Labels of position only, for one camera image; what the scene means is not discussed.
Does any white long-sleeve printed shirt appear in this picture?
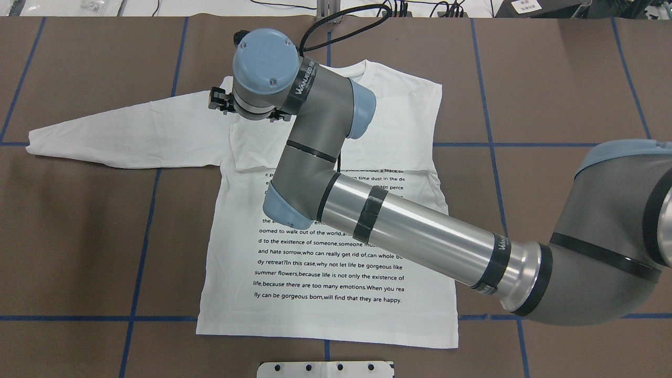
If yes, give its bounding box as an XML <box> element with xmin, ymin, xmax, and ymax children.
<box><xmin>26</xmin><ymin>91</ymin><xmax>458</xmax><ymax>349</ymax></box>

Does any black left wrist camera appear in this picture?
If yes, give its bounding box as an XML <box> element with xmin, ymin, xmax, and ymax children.
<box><xmin>208</xmin><ymin>87</ymin><xmax>237</xmax><ymax>115</ymax></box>

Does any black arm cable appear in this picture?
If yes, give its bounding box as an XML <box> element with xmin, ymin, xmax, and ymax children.
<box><xmin>299</xmin><ymin>4</ymin><xmax>393</xmax><ymax>55</ymax></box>

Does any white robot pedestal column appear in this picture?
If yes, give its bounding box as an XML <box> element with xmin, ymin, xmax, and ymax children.
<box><xmin>256</xmin><ymin>361</ymin><xmax>395</xmax><ymax>377</ymax></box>

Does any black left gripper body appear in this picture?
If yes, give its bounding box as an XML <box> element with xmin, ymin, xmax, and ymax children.
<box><xmin>232</xmin><ymin>100</ymin><xmax>292</xmax><ymax>122</ymax></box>

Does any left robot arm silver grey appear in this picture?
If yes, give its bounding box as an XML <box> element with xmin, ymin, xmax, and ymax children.
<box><xmin>225</xmin><ymin>28</ymin><xmax>671</xmax><ymax>326</ymax></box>

